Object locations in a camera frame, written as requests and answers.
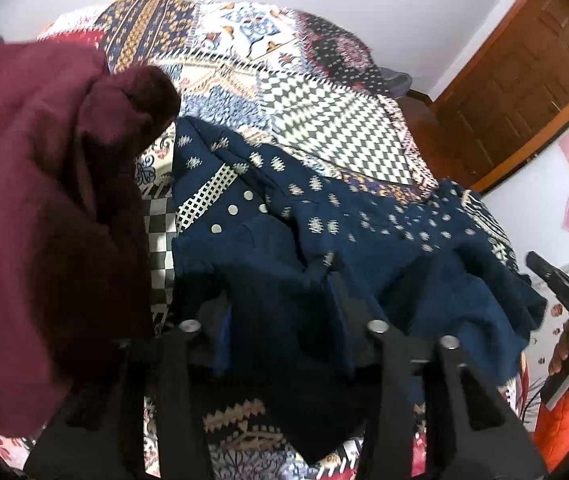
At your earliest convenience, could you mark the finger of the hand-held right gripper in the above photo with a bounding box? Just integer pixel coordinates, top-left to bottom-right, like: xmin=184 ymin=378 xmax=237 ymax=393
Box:
xmin=525 ymin=251 xmax=569 ymax=322

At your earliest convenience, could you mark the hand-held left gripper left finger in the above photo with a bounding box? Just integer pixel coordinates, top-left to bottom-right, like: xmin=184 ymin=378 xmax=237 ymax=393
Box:
xmin=24 ymin=300 xmax=234 ymax=480

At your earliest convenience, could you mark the grey backpack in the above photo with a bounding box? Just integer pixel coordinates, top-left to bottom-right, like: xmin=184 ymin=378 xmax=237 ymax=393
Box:
xmin=379 ymin=67 xmax=413 ymax=98

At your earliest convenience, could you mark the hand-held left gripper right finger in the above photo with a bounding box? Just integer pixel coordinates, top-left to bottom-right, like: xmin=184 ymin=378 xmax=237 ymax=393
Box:
xmin=331 ymin=269 xmax=548 ymax=480

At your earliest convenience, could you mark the patchwork quilt bed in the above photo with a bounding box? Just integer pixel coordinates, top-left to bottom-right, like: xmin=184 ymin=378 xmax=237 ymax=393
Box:
xmin=0 ymin=0 xmax=545 ymax=480

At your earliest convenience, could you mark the wooden door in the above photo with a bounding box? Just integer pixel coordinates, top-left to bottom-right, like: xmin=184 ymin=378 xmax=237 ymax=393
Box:
xmin=429 ymin=0 xmax=569 ymax=196

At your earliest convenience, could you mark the navy patterned hooded garment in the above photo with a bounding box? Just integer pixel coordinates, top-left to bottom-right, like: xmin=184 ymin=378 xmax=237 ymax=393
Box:
xmin=169 ymin=116 xmax=549 ymax=467

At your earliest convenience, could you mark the maroon garment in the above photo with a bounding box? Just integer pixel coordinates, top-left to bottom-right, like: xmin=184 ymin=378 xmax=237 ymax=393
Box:
xmin=0 ymin=40 xmax=182 ymax=438

